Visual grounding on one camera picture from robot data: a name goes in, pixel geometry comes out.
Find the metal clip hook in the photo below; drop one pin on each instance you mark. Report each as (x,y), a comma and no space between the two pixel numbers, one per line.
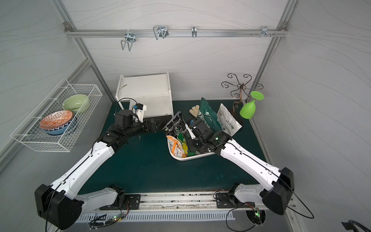
(194,31)

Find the white green fertilizer bag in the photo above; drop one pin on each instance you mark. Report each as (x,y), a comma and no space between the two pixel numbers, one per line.
(228,123)

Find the white green shelf bag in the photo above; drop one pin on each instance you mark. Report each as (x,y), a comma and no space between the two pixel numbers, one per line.
(184,145)

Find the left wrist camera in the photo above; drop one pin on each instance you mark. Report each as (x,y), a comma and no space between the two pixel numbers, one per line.
(139,110)

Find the blue bowl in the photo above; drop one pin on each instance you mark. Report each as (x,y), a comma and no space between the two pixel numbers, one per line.
(69,126)

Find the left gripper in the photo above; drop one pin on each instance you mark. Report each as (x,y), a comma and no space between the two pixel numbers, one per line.
(149,125)

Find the metal double hook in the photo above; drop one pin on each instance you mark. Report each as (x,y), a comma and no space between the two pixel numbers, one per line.
(160,31)
(128,41)

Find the black white fertilizer bag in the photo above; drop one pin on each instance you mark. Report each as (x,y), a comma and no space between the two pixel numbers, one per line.
(175,126)

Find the green plastic wine glass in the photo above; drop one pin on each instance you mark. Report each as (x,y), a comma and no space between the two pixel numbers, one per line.
(249,109)

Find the horizontal aluminium rail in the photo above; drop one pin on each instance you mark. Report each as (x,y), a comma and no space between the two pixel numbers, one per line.
(211,33)

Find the copper scroll stand rod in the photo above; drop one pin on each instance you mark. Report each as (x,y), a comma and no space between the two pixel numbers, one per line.
(239,88)

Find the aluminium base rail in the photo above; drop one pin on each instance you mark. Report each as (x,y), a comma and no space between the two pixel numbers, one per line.
(151,201)

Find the metal bracket hook right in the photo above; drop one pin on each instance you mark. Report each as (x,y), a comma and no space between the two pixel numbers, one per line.
(264,33)

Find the white wire wall basket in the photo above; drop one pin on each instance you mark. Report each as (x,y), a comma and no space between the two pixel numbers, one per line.
(31,135)

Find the orange snack bag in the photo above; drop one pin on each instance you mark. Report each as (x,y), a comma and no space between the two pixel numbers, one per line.
(175,147)

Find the white work glove red cuff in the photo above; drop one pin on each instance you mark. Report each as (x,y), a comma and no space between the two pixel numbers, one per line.
(194,111)

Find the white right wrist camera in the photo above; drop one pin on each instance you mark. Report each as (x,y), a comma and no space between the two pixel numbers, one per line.
(190,132)

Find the metal double hook middle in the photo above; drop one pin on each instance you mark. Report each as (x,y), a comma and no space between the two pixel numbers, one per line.
(160,31)

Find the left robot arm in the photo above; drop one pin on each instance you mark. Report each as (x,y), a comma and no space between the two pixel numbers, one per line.
(60,202)

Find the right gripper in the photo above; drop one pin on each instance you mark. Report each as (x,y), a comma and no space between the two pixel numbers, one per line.
(196,129)

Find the white two-tier shelf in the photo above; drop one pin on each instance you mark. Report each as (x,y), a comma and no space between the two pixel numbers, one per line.
(154,91)

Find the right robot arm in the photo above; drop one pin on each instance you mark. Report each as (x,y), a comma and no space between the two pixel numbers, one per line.
(276,186)

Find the white perforated plastic basket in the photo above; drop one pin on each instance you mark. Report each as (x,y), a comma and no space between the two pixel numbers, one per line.
(198,155)

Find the dark green soil bag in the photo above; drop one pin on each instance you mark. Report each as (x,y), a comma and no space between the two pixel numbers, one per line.
(208,115)

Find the metal double hook left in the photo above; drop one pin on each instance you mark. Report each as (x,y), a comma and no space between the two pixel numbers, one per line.
(128,41)

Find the light green bowl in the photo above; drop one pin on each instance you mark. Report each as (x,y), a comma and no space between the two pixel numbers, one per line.
(79,103)

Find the white slotted cable duct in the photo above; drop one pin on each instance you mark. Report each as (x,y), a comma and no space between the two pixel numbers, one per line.
(165,216)

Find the orange patterned bowl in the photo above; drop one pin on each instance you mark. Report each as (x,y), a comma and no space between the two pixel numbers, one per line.
(56,119)

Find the aluminium frame post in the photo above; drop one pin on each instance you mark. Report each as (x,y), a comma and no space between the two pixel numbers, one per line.
(282,26)

